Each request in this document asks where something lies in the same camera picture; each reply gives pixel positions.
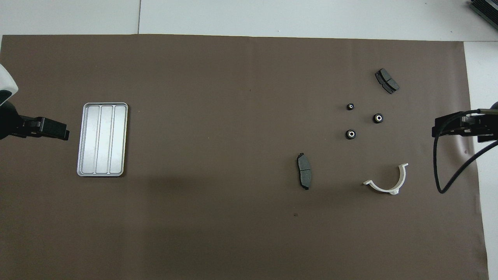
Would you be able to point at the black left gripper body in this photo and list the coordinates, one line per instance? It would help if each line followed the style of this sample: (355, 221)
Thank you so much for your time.
(9, 120)

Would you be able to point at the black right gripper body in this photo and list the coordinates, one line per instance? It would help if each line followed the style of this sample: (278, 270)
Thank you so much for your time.
(486, 128)

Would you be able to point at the black ribbed device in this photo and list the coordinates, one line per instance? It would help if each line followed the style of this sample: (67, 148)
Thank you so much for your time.
(488, 7)

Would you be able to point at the small black bearing gear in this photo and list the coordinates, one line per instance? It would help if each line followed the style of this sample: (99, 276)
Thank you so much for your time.
(350, 106)

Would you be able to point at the short grey brake pad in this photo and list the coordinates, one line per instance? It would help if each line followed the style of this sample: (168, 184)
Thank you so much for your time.
(387, 81)

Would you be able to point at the silver metal compartment tray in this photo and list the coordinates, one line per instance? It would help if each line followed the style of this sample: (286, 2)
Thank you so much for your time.
(103, 140)

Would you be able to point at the white curved plastic bracket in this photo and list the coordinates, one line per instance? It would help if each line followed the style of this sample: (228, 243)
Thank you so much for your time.
(394, 190)

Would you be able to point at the large black bearing gear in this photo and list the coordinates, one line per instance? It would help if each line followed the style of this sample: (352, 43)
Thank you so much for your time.
(378, 118)
(350, 134)

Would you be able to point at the long grey brake pad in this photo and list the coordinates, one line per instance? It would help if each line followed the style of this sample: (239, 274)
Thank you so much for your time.
(304, 173)

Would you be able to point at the brown paper table mat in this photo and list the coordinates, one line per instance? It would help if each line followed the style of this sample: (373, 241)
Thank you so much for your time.
(233, 233)

